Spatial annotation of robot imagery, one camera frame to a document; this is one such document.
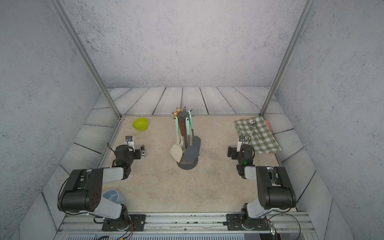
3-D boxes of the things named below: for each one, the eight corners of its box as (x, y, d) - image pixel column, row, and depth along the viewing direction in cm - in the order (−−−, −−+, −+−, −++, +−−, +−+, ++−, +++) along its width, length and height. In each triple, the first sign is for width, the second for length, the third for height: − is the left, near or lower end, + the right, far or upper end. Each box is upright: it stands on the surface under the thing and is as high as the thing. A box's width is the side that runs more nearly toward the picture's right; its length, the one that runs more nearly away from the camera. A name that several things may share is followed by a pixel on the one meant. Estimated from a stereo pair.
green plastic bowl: (132, 132, 113) (130, 128, 110) (136, 121, 121) (134, 117, 118) (147, 132, 113) (145, 128, 110) (150, 121, 121) (149, 117, 118)
